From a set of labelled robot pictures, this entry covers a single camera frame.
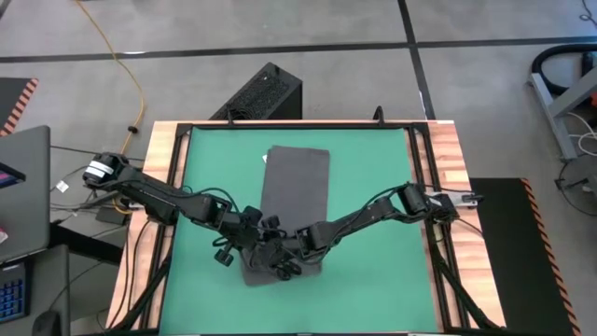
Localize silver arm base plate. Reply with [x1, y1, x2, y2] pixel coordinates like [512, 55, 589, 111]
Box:
[428, 189, 484, 206]

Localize black hose loop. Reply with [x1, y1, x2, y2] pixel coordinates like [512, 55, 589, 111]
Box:
[531, 42, 597, 97]

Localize black screen device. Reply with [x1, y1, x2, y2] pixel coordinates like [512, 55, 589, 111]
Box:
[0, 161, 27, 190]

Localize black computer mouse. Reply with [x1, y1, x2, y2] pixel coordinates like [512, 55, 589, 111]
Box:
[31, 310, 62, 336]

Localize white cables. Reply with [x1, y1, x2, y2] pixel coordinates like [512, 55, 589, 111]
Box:
[566, 111, 597, 158]

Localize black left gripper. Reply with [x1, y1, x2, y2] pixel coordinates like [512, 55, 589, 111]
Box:
[215, 204, 291, 283]

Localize black mat orange striped edge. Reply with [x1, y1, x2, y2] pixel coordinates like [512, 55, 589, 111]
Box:
[0, 77, 39, 137]
[468, 176, 582, 336]

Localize thin black floor cable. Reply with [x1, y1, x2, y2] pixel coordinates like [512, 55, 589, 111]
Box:
[49, 145, 146, 162]

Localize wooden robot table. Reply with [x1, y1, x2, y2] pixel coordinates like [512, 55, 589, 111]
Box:
[105, 119, 507, 332]

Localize green table mat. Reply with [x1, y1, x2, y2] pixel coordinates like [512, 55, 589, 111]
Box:
[158, 126, 439, 335]

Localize grey metal stand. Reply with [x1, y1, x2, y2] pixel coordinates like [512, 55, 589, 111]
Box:
[526, 64, 597, 162]

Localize dark grey desk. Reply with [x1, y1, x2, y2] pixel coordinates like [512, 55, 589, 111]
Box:
[0, 243, 71, 336]

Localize black power adapter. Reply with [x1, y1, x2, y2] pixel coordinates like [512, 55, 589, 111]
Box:
[95, 204, 128, 226]

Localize grey closed laptop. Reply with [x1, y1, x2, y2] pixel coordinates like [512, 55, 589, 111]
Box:
[0, 124, 51, 265]

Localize black metal table frame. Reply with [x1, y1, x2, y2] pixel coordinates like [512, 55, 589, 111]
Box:
[109, 119, 503, 336]

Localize yellow floor cable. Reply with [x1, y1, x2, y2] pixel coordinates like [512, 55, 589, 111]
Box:
[74, 0, 146, 216]

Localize grey woven towel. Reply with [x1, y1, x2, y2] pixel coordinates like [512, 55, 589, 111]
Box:
[241, 145, 331, 287]

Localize backlit black keyboard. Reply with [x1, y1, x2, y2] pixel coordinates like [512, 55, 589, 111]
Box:
[0, 260, 33, 324]

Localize black computer tower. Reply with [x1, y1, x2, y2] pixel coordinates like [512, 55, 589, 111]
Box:
[209, 62, 303, 121]

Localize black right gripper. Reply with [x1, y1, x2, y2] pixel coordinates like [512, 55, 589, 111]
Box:
[281, 227, 309, 277]

